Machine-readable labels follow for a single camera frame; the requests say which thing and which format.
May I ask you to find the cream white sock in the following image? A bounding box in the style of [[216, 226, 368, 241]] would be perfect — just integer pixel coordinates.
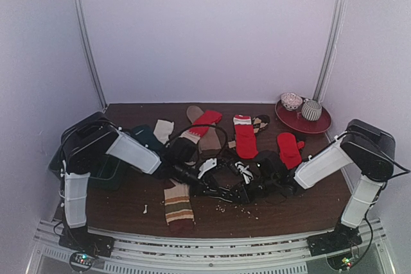
[[153, 119, 174, 144]]

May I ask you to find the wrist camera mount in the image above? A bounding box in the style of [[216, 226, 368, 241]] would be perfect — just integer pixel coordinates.
[[234, 161, 254, 184], [197, 158, 217, 179]]

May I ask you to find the striped ceramic cup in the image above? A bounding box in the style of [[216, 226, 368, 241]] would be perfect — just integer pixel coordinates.
[[301, 99, 322, 122]]

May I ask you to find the patterned small bowl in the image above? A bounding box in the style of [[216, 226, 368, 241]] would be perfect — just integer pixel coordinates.
[[281, 92, 303, 111]]

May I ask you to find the right aluminium corner post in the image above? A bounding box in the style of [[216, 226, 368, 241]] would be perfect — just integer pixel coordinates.
[[313, 0, 347, 103]]

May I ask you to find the red round plate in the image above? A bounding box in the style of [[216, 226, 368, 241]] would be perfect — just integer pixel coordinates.
[[275, 101, 332, 134]]

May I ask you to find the argyle patterned sock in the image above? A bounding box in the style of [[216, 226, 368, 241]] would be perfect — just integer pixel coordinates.
[[228, 114, 270, 149]]

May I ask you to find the long red sock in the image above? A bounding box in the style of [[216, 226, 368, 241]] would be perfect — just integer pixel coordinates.
[[233, 115, 258, 160]]

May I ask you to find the beige brown striped long sock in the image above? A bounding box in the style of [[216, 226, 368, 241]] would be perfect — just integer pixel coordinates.
[[163, 179, 195, 234]]

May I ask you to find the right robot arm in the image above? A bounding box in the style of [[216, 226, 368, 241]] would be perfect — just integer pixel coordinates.
[[231, 119, 396, 250]]

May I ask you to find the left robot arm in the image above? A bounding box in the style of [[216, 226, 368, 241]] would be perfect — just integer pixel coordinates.
[[51, 111, 229, 256]]

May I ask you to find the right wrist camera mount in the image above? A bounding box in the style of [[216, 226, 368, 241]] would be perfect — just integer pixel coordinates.
[[234, 161, 254, 184]]

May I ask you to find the dark green compartment tray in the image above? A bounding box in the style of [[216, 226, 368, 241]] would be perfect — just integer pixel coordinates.
[[48, 155, 125, 192]]

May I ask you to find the short red sock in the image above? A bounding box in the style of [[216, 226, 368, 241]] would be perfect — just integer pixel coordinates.
[[277, 132, 305, 170]]

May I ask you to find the aluminium corner post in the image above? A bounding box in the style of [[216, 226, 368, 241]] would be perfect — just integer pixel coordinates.
[[313, 0, 347, 103], [73, 0, 108, 110]]

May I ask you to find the black white striped sock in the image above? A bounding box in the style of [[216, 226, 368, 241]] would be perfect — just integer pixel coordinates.
[[205, 158, 251, 204]]

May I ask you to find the left aluminium corner post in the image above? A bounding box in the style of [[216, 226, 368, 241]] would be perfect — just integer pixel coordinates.
[[73, 0, 108, 110]]

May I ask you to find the dark teal sock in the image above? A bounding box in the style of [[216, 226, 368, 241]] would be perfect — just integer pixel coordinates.
[[130, 124, 163, 152]]

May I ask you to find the tan brown sock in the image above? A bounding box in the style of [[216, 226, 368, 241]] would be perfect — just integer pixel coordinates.
[[186, 105, 222, 155]]

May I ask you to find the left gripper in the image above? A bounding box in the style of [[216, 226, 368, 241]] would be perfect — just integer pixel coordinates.
[[174, 162, 223, 198]]

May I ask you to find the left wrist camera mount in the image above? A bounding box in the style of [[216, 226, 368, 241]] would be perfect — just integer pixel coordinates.
[[197, 158, 217, 179]]

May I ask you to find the red and cream sock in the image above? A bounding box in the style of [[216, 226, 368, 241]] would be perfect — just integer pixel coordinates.
[[181, 110, 222, 144]]

